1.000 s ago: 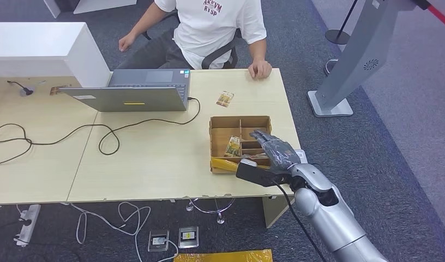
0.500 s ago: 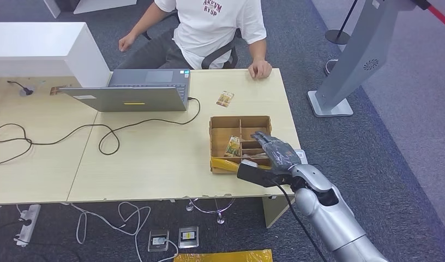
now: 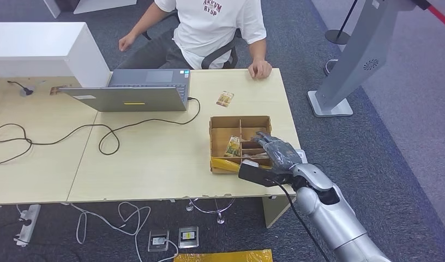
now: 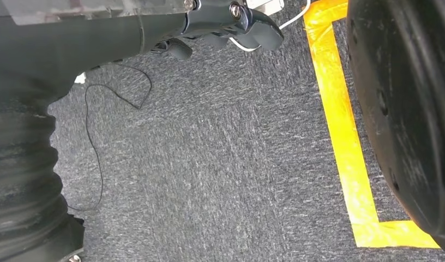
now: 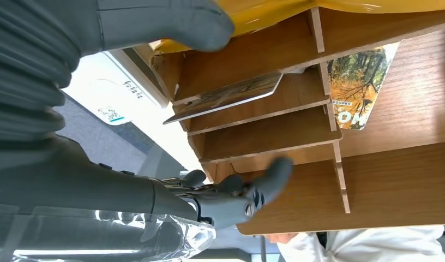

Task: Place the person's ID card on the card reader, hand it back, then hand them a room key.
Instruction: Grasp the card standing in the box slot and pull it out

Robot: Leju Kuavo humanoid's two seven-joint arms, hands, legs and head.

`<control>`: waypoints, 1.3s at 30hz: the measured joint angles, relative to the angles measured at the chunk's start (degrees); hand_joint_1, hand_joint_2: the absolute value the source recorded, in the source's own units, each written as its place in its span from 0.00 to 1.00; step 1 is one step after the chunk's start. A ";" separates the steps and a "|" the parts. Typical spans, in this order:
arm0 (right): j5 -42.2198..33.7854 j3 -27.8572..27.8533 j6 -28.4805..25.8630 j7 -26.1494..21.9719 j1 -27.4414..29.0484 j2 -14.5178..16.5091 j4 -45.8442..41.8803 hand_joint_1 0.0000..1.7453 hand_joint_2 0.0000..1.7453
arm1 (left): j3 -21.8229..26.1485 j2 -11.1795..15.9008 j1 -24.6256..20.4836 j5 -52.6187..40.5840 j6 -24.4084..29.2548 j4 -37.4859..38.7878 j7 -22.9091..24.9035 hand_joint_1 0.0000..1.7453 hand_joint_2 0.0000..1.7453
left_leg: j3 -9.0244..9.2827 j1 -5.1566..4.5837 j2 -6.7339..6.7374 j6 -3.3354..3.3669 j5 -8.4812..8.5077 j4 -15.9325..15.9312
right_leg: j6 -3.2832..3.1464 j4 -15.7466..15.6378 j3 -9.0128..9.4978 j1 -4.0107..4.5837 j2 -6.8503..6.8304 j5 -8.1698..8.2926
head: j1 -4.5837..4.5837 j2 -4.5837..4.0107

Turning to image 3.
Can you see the yellow floor tape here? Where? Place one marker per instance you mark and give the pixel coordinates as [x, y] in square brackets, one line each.
[226, 256]

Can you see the white power strip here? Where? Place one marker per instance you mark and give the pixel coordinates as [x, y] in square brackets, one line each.
[27, 224]

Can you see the person's left hand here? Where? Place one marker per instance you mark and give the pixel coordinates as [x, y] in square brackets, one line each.
[260, 69]

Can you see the white key cards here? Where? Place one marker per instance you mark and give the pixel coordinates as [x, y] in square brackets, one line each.
[253, 156]

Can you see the white cabinet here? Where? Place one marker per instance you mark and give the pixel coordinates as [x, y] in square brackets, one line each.
[99, 4]

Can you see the grey card reader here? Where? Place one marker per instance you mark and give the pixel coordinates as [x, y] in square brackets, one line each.
[302, 156]

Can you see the person's right forearm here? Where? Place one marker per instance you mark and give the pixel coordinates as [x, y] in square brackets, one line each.
[148, 21]

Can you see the wooden desk leg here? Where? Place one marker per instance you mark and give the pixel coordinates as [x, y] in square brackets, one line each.
[276, 213]

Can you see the silver kiosk stand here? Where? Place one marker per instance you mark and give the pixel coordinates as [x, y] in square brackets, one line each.
[363, 47]

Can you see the brown desk sticker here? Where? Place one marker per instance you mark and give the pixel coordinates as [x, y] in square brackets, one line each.
[59, 90]

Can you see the round floor base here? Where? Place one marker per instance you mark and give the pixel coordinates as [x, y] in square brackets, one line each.
[330, 68]

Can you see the black stanchion post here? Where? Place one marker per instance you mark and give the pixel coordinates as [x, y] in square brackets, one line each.
[337, 37]

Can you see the steel floor socket with plug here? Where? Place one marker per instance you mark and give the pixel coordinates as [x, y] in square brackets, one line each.
[158, 241]

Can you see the person's left forearm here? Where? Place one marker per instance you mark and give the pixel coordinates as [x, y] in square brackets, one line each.
[258, 50]

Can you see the steel floor socket yellow label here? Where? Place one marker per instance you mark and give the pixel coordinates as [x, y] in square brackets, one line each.
[188, 236]

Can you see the red barrier belt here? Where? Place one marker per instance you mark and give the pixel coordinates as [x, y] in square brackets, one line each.
[443, 16]

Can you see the patterned ID card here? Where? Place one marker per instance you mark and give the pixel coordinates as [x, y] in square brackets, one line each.
[225, 99]

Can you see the grey laptop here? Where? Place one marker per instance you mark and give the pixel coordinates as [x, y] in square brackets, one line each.
[135, 96]

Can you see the person's right hand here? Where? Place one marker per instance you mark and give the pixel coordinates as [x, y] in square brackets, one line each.
[127, 41]

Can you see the black office chair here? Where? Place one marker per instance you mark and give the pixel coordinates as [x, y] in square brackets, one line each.
[219, 56]

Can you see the white counter block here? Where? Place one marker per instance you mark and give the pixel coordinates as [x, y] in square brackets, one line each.
[38, 47]

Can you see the person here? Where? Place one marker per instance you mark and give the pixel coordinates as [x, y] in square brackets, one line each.
[215, 32]

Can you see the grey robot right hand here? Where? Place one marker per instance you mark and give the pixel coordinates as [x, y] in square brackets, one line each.
[280, 153]

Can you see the green yellow card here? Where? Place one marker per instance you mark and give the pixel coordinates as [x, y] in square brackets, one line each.
[232, 147]

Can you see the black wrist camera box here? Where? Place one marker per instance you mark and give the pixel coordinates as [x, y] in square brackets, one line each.
[255, 173]

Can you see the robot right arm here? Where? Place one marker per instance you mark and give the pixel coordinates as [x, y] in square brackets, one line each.
[331, 220]

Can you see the cardboard divider box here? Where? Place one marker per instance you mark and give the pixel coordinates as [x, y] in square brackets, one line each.
[222, 123]

